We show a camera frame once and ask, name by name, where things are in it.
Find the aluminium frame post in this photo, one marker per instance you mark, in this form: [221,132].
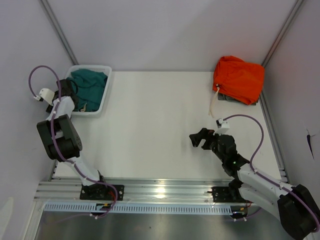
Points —
[54,22]
[288,23]

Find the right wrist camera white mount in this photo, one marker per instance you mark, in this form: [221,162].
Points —
[222,126]

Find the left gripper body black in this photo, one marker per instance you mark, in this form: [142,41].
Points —
[49,109]

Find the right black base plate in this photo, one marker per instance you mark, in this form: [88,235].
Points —
[226,194]

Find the right aluminium frame post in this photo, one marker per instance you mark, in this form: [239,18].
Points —
[288,23]

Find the left aluminium frame post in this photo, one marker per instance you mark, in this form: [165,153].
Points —
[54,22]

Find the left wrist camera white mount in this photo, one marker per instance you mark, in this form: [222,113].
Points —
[46,95]

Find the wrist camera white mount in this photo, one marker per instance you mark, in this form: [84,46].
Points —
[222,126]
[46,95]

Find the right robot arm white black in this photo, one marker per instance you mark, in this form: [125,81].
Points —
[293,206]

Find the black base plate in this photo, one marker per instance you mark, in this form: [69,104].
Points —
[226,194]
[97,192]

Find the white plastic basket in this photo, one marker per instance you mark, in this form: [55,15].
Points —
[99,68]

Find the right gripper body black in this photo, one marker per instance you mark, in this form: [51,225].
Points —
[213,147]

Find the grey folded shorts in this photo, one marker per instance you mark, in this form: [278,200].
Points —
[223,97]

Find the white slotted cable duct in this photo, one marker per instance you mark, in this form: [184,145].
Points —
[140,208]

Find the teal green shorts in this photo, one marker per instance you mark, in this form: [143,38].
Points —
[91,86]

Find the orange folded shorts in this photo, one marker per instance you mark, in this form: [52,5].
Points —
[238,79]

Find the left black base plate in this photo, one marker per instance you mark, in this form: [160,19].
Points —
[97,192]

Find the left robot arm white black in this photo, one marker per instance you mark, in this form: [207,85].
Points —
[60,138]

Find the aluminium mounting rail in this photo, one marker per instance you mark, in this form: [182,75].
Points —
[140,191]

